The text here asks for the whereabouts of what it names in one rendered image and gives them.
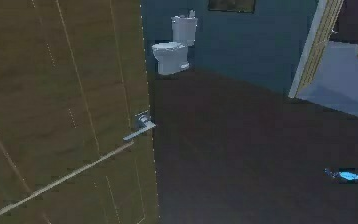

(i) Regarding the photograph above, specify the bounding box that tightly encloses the brown wooden room door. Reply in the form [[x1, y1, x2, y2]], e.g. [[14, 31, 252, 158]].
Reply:
[[0, 0, 161, 224]]

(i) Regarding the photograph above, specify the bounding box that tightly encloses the light blue floor object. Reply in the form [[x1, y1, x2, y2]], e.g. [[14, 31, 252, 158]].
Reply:
[[324, 167, 358, 184]]

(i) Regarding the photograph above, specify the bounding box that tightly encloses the dark framed wall picture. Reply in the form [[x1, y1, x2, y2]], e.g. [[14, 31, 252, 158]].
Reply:
[[207, 0, 257, 15]]

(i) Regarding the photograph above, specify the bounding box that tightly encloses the white toilet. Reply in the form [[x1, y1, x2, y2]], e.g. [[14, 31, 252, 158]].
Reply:
[[151, 9, 199, 76]]

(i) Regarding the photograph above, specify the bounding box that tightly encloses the silver door lever handle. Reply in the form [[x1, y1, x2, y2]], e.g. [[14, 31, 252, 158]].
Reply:
[[122, 111, 157, 142]]

